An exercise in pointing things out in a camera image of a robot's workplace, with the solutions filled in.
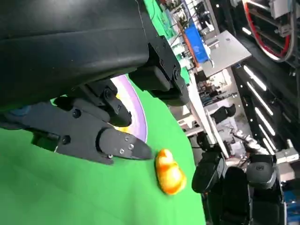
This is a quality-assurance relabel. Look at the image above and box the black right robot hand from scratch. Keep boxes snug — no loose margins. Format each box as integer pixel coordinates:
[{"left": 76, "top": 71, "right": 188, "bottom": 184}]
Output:
[{"left": 191, "top": 151, "right": 283, "bottom": 225}]

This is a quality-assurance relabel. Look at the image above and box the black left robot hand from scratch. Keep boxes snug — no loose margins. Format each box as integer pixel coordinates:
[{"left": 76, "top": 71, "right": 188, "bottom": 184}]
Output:
[{"left": 0, "top": 0, "right": 190, "bottom": 166}]

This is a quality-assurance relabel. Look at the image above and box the black office chair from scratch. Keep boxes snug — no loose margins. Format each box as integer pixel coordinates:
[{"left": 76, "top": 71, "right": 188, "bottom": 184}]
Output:
[{"left": 210, "top": 104, "right": 236, "bottom": 125}]

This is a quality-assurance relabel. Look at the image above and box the lilac plate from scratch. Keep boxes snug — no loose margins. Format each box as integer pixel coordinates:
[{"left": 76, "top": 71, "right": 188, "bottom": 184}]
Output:
[{"left": 110, "top": 74, "right": 148, "bottom": 144}]

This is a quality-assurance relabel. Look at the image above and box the blue plastic bin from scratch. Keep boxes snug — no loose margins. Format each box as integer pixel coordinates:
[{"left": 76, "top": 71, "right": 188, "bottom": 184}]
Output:
[{"left": 184, "top": 24, "right": 210, "bottom": 64}]

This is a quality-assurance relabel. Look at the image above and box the green table cloth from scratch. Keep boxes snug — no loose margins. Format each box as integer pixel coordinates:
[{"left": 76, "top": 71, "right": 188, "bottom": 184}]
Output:
[{"left": 0, "top": 0, "right": 209, "bottom": 225}]

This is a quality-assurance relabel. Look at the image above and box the grey board panel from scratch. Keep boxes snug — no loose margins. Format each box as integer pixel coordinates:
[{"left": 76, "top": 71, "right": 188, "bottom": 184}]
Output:
[{"left": 201, "top": 30, "right": 252, "bottom": 77}]

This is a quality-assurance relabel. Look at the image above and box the red cable hoop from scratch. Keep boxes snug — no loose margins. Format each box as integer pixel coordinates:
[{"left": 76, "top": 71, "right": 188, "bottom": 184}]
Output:
[{"left": 242, "top": 0, "right": 293, "bottom": 59}]

